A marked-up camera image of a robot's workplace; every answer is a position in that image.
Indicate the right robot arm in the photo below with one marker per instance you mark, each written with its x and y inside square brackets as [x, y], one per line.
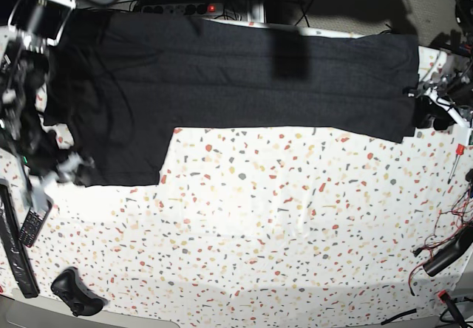
[35, 26]

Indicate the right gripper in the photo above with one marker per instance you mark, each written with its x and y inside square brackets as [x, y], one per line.
[37, 177]

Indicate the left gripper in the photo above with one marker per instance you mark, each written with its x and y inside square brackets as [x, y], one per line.
[435, 109]

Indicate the black remote control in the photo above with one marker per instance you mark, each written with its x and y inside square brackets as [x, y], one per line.
[33, 224]

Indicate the red handled screwdriver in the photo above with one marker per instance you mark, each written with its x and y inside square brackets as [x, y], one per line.
[458, 154]

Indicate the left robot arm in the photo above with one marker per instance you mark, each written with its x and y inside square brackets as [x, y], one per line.
[453, 61]

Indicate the black cylinder with wires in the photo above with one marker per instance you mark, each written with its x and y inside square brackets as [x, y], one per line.
[450, 253]

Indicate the power strip with red switch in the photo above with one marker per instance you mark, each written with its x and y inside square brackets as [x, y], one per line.
[182, 9]

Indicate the red black tool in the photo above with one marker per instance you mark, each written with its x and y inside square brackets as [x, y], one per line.
[452, 313]

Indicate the black game controller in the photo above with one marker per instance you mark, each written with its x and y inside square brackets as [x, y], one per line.
[81, 301]

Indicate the black T-shirt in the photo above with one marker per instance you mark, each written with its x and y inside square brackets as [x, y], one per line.
[123, 82]

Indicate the black cable strip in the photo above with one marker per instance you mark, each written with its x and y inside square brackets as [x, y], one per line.
[398, 316]

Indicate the long black flat bar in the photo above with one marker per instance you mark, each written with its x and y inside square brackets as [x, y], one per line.
[14, 249]

